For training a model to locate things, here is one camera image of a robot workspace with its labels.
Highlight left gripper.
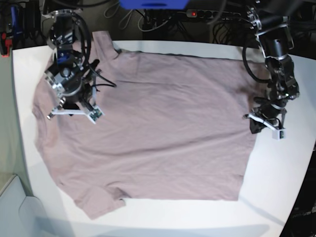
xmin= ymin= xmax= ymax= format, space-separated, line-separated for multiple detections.
xmin=243 ymin=97 xmax=288 ymax=134

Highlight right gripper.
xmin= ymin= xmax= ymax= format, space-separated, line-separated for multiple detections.
xmin=44 ymin=60 xmax=99 ymax=119

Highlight mauve pink t-shirt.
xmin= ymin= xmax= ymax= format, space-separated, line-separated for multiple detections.
xmin=33 ymin=32 xmax=265 ymax=219

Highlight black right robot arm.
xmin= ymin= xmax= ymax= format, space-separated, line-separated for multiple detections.
xmin=44 ymin=9 xmax=116 ymax=123

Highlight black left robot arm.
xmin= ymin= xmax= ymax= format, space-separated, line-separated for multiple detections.
xmin=242 ymin=0 xmax=302 ymax=140

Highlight red black clamp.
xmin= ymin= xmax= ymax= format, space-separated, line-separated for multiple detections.
xmin=0 ymin=32 xmax=13 ymax=57

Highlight blue box at top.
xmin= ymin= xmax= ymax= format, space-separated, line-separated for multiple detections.
xmin=119 ymin=0 xmax=189 ymax=9

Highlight black power strip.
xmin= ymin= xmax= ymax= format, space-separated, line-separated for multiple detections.
xmin=185 ymin=9 xmax=241 ymax=20

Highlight white bin corner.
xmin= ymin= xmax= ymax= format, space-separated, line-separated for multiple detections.
xmin=0 ymin=175 xmax=46 ymax=237

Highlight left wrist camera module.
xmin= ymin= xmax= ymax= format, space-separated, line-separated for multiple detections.
xmin=272 ymin=128 xmax=286 ymax=141

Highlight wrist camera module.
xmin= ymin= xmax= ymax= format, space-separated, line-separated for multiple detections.
xmin=87 ymin=105 xmax=104 ymax=124
xmin=272 ymin=128 xmax=286 ymax=141

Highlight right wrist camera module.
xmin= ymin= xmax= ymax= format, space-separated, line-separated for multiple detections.
xmin=87 ymin=105 xmax=104 ymax=124

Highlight white grey cables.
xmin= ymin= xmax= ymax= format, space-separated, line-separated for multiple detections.
xmin=103 ymin=4 xmax=171 ymax=32

